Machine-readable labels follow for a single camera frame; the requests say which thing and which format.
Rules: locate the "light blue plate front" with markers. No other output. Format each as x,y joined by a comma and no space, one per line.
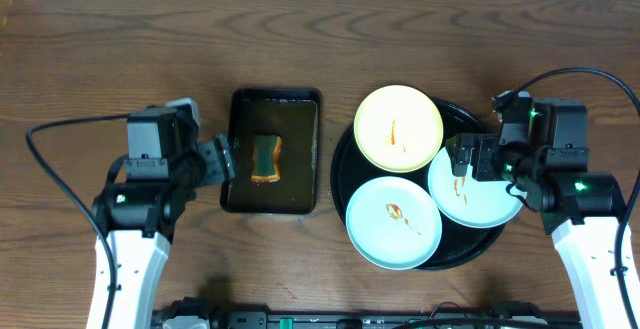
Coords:
393,223

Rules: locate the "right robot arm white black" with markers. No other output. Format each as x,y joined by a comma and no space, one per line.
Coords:
583,212

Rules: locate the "light blue plate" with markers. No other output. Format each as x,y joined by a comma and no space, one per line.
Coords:
466,201
393,223

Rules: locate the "orange green sponge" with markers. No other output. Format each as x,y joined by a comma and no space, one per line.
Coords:
266,153

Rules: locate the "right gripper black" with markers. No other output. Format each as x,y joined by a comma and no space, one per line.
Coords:
486,144

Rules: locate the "yellow plate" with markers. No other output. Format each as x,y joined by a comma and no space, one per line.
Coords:
398,128

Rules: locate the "black rectangular water tray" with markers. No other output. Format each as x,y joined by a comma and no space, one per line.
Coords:
294,116

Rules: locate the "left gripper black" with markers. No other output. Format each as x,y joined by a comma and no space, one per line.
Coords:
220,158

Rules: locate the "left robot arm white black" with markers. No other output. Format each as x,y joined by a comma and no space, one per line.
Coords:
136,213

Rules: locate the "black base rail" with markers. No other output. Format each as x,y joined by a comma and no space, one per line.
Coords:
200,313

